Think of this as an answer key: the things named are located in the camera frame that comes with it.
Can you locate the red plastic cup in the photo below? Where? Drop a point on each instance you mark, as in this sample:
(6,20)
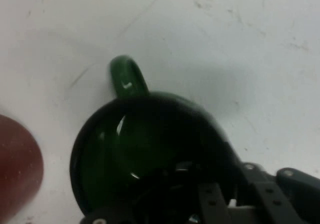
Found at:
(17,166)

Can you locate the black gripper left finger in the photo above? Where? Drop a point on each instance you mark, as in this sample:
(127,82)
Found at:
(213,204)

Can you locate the green enamel mug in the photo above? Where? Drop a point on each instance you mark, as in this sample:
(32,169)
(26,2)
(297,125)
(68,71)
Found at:
(130,146)

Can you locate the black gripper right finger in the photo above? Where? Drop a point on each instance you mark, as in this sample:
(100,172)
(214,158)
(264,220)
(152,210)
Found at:
(275,201)

